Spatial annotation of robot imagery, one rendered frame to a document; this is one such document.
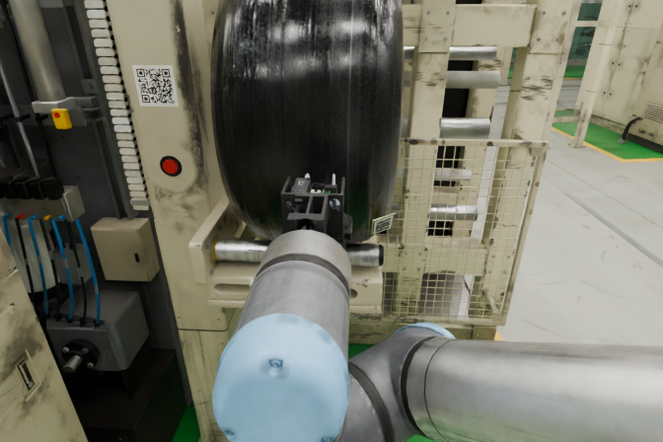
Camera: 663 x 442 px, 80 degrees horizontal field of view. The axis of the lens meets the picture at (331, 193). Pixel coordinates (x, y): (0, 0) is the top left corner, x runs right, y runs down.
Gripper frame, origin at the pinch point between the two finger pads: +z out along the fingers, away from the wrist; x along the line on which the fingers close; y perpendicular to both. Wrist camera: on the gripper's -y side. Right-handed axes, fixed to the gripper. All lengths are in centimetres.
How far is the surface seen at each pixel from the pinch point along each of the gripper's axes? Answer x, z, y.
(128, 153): 41.5, 20.9, -0.6
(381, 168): -8.6, 2.2, 4.2
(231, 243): 20.0, 13.8, -17.0
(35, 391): 60, -1, -45
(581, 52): -557, 1021, -76
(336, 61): -2.0, 2.9, 19.3
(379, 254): -9.8, 13.1, -18.1
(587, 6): -543, 1018, 28
